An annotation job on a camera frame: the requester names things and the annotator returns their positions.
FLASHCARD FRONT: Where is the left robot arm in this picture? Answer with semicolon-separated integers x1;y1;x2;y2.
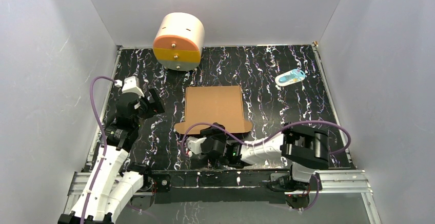
58;88;165;223

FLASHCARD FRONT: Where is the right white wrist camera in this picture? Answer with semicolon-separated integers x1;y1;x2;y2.
186;136;206;158

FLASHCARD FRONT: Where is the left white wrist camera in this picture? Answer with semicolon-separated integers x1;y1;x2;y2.
114;76;145;98

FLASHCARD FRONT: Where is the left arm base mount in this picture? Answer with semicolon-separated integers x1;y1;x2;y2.
129;174;171;210

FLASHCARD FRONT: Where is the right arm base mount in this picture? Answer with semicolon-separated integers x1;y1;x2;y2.
266;171;322;213

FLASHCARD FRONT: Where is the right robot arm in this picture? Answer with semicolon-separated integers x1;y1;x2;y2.
186;123;329;192

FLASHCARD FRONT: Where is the blue white packaged item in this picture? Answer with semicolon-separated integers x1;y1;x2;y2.
275;69;306;87

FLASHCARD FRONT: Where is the round pastel drawer cabinet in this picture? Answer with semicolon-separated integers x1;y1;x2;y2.
152;12;205;71

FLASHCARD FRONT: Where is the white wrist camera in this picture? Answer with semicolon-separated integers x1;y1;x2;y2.
186;136;206;158
114;76;145;98

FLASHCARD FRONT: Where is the brown cardboard box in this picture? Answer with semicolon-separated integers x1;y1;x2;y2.
174;86;252;135

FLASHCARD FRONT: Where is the aluminium front rail frame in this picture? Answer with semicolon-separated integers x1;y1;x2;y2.
61;170;381;224

